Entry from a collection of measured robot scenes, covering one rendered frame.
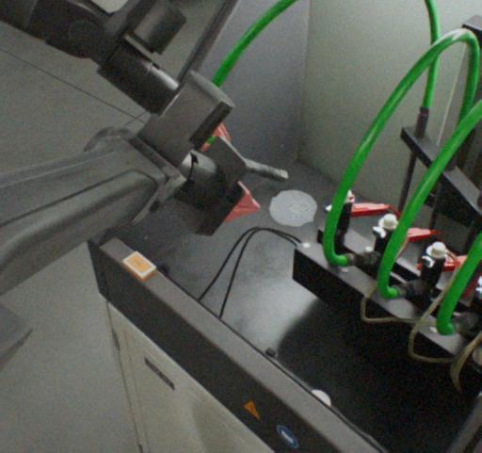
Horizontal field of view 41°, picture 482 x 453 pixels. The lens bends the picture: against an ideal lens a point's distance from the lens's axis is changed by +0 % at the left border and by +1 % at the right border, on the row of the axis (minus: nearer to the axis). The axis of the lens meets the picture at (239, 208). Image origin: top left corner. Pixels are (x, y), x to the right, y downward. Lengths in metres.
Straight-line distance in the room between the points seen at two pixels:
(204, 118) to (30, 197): 0.29
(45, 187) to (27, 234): 0.06
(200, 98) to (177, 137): 0.04
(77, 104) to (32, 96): 0.24
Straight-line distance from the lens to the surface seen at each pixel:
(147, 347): 1.21
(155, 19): 0.83
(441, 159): 0.73
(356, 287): 1.00
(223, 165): 0.71
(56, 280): 2.37
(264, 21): 0.82
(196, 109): 0.61
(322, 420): 0.91
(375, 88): 1.23
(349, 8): 1.20
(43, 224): 0.33
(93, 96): 3.23
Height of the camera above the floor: 1.74
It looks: 44 degrees down
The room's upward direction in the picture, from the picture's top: straight up
